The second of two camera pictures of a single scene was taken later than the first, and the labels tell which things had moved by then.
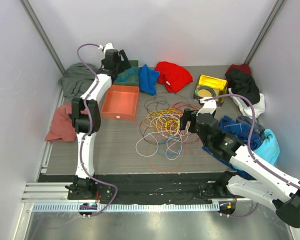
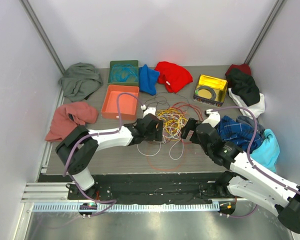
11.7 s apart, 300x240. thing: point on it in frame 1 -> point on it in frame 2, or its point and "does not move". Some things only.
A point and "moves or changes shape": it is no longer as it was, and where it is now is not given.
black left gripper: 122,65 -> 156,134
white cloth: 259,108 does not move
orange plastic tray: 120,102 does not move
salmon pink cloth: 61,127 does not move
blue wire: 174,155 -> 122,73
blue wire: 129,75 does not move
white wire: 157,144 moves or changes shape
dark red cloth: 244,68 does not move
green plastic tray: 129,77 does not move
